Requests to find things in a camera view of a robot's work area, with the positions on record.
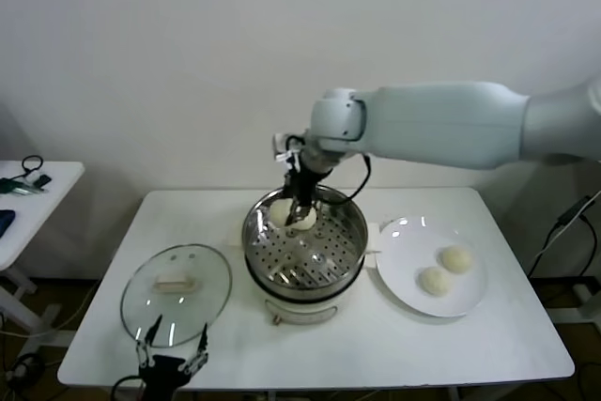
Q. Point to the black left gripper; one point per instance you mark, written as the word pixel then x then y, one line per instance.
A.
pixel 162 377

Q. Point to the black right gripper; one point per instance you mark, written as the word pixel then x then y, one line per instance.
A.
pixel 306 182

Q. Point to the white steamed baozi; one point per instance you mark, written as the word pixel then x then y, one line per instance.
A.
pixel 279 213
pixel 455 258
pixel 310 224
pixel 436 281

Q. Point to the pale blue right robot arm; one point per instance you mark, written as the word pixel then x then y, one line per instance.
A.
pixel 446 124

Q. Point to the stainless steel steamer basket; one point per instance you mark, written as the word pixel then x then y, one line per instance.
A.
pixel 328 251

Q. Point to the rose gold cooker knob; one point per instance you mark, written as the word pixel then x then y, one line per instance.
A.
pixel 276 320

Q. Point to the white round plate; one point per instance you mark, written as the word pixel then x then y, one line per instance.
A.
pixel 404 279

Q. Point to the dark blue pouch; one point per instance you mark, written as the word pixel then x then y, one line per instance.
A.
pixel 5 222

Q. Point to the small black object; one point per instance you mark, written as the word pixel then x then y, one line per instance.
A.
pixel 42 180

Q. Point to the silver metal tool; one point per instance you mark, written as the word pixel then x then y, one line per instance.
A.
pixel 30 189

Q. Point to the green flat object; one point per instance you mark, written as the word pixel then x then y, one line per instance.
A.
pixel 7 186

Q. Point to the black power adapter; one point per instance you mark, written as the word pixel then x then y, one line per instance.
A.
pixel 570 213

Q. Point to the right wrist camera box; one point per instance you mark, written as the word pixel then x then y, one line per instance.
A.
pixel 286 147

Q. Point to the white table foot frame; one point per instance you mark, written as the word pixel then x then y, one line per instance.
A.
pixel 47 344

